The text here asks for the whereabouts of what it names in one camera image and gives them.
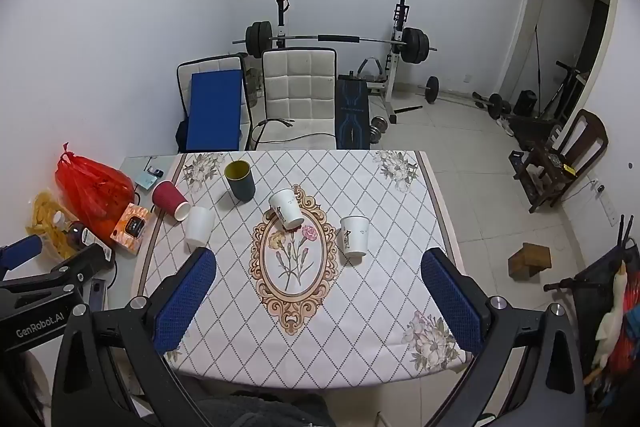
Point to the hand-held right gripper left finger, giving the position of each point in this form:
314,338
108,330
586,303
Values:
186,302

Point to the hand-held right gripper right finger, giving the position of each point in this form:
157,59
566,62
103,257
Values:
450,302

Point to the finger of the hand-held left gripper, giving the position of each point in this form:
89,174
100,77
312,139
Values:
80,264
20,253

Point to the white printed paper cup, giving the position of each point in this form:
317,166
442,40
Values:
355,237
286,208

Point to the plain white paper cup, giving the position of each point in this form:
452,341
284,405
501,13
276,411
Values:
200,229

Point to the red ribbed paper cup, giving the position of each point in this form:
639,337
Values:
169,198

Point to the dark green cup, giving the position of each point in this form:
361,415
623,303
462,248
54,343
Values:
240,184

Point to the dark bottle with white label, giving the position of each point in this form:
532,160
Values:
85,237

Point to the dark phone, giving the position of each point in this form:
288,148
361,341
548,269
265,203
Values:
98,294

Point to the yellow plastic bag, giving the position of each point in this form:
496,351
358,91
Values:
47,219

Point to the orange box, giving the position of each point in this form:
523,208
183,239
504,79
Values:
131,229

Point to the red plastic bag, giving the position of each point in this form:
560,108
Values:
92,189

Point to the teal card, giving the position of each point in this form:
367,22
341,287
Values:
145,180

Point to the small dark gadget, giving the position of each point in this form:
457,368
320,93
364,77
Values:
156,171

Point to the floral diamond pattern tablecloth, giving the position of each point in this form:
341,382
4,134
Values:
325,307

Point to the black rack with clutter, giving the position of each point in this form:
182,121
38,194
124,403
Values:
587,302

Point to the white goose toy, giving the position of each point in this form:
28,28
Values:
611,324

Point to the white shoes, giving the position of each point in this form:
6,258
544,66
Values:
505,126

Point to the chrome dumbbell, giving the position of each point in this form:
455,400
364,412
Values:
378,128

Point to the black router antennas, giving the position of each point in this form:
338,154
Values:
627,234

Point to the blue cushion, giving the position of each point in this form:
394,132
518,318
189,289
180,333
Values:
215,112

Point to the white padded chair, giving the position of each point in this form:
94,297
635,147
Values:
182,92
297,97

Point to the black dumbbell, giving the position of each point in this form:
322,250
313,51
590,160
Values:
430,89
495,104

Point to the dark wooden chair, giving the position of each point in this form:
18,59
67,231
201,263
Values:
587,142

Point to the black weight bench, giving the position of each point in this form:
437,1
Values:
352,114

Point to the black bin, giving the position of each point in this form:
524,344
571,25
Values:
526,103

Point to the white barbell rack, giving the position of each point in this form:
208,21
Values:
398,57

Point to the black scooter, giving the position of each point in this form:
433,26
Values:
567,79

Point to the barbell with black plates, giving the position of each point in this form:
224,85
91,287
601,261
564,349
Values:
340,39

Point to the white wall socket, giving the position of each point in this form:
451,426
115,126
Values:
598,187

